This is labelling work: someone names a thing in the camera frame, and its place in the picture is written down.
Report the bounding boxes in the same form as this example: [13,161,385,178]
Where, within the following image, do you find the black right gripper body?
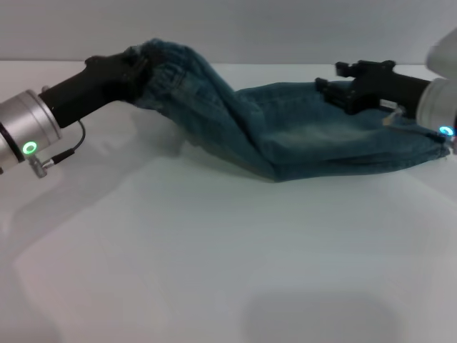
[351,59,432,116]

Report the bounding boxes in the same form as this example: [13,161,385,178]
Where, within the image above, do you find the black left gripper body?
[38,52,151,129]

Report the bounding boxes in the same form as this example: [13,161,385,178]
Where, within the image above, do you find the blue denim shorts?
[132,38,451,184]

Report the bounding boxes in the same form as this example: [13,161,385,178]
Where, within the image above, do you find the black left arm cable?
[29,120,88,179]

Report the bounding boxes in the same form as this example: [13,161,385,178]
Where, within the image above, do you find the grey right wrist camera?
[426,26,457,79]

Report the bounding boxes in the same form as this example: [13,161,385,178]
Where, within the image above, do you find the right arm cable with connector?
[441,134,457,156]

